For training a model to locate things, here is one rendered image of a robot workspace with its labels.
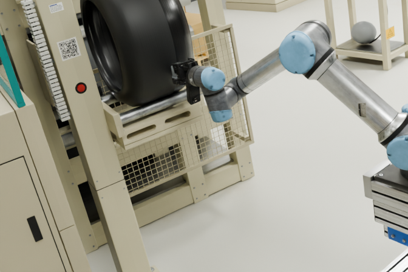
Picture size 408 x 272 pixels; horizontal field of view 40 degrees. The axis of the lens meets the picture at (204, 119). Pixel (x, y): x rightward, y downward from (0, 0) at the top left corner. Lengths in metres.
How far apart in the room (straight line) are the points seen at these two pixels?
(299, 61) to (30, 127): 0.76
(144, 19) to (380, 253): 1.50
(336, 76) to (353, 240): 1.32
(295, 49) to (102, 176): 1.08
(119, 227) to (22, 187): 1.01
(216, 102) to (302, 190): 1.46
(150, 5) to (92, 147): 0.63
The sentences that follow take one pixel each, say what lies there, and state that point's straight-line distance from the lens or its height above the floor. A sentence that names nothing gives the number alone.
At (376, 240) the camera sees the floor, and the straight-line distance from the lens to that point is 2.82.
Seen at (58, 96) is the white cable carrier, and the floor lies 1.05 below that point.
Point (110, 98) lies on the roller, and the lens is 2.50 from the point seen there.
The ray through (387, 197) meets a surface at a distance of 1.99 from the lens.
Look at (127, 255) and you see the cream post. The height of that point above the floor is 0.27.
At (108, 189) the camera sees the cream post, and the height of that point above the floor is 0.60.
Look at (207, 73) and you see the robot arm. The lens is 1.84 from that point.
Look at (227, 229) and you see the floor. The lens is 3.03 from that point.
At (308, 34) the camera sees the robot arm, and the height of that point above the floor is 1.23.
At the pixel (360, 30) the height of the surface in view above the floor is 0.29.
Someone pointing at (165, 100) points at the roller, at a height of 0.91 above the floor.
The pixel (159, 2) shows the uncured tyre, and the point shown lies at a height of 1.32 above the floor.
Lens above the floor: 1.69
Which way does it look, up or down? 23 degrees down
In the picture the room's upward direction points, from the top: 12 degrees counter-clockwise
